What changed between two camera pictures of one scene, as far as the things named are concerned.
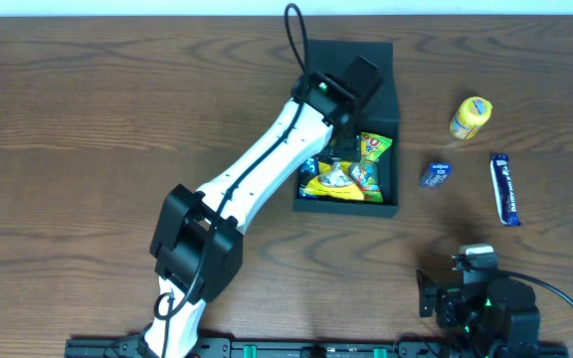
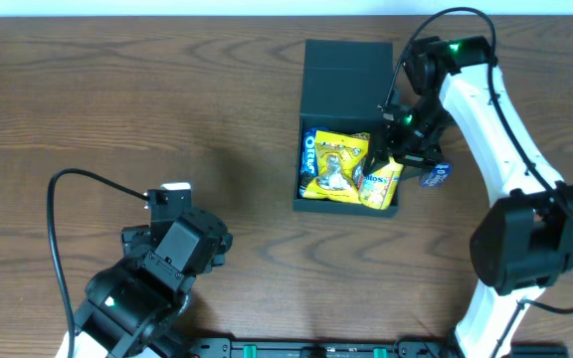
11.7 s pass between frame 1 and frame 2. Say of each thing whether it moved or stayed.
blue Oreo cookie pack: stayed
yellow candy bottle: moved
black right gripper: moved
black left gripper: moved
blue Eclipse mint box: stayed
